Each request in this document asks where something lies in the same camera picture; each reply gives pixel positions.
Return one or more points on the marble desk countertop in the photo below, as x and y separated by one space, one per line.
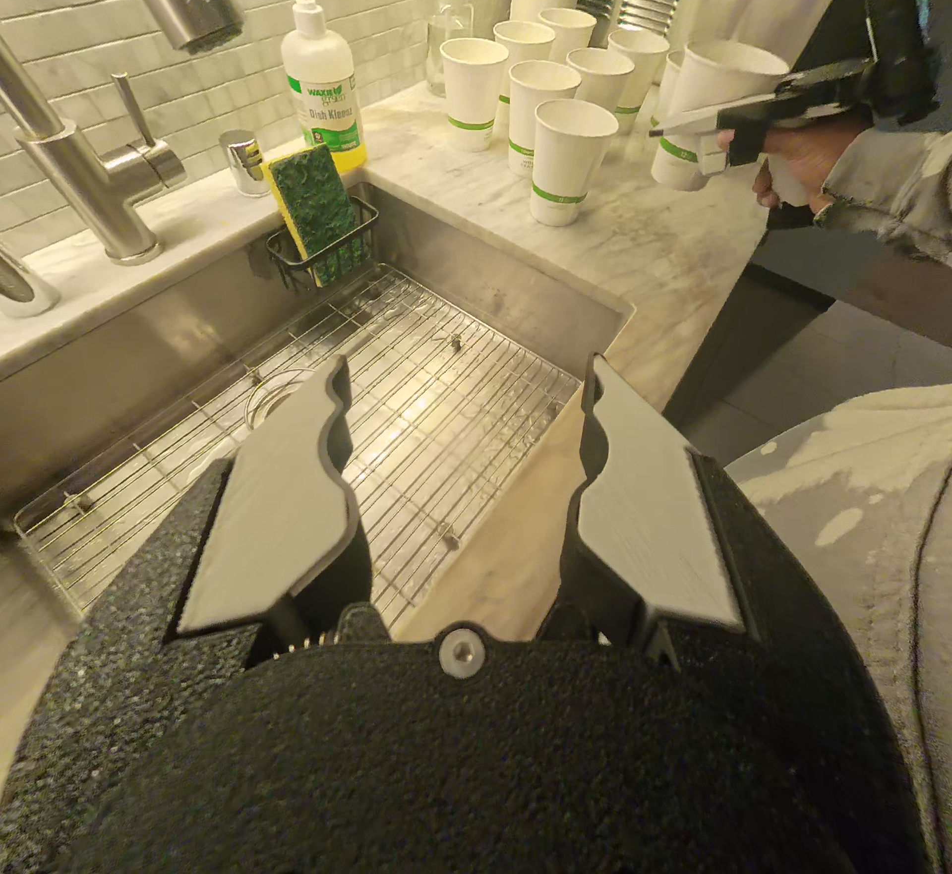
669 257

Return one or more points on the dish soap pump bottle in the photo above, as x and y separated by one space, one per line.
323 71

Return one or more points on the person's grey mottled garment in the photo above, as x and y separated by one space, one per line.
840 487

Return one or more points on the group of white paper cups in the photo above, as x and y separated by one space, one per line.
476 93

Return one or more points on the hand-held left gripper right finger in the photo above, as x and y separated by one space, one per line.
658 524

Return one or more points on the person's right hand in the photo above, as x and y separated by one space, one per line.
807 153

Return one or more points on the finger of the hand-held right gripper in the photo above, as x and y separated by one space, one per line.
706 117

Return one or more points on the stainless steel sink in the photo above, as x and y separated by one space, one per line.
149 338

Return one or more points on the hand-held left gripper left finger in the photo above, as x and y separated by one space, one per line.
260 524

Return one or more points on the steel sink drain strainer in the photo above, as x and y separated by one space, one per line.
268 405

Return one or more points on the steel kitchen faucet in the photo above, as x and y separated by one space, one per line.
111 205

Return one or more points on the green and yellow sponge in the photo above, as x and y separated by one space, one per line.
312 205

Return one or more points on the person's right forearm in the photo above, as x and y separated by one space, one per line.
892 182

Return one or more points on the green-banded white paper cup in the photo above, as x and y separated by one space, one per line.
569 167
714 78

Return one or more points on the glass soap dispenser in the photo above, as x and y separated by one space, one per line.
450 34

